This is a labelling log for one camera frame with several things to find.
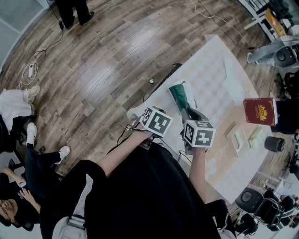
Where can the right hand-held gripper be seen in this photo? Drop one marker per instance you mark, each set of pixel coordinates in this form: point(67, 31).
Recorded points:
point(199, 135)

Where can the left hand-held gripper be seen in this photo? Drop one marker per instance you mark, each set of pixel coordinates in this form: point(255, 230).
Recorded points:
point(156, 121)

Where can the person's left forearm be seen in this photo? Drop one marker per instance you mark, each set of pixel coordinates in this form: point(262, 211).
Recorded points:
point(123, 151)

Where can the person's right forearm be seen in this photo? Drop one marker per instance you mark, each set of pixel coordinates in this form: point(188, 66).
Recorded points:
point(197, 170)

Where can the white rectangular tray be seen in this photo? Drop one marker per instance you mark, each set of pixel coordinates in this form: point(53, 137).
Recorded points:
point(238, 141)

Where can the small white round object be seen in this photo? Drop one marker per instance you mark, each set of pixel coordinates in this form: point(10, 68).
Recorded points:
point(151, 81)

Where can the black power strip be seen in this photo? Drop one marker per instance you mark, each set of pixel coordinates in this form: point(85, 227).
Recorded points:
point(173, 68)

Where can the pale green packet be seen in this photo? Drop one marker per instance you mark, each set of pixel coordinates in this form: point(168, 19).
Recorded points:
point(255, 138)

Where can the white checkered tablecloth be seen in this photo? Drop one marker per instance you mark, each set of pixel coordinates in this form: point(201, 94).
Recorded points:
point(210, 79)

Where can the red book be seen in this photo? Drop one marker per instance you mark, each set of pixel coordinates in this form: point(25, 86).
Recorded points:
point(259, 112)

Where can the clear plastic bag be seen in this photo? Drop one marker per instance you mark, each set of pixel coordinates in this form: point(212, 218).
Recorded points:
point(231, 70)

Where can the black cylinder cup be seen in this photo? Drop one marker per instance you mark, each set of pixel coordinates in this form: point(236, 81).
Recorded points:
point(274, 143)

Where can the person's black clothing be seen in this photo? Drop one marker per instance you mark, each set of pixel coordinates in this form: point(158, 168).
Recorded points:
point(140, 198)

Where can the black round speaker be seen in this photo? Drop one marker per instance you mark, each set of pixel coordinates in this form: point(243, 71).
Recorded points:
point(248, 198)

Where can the black office chair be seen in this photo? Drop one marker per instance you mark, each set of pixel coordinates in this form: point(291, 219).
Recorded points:
point(287, 84)

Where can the white power strip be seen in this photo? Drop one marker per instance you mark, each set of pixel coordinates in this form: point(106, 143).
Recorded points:
point(30, 70)

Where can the white table frame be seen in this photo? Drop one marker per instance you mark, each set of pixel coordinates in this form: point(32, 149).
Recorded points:
point(255, 19)

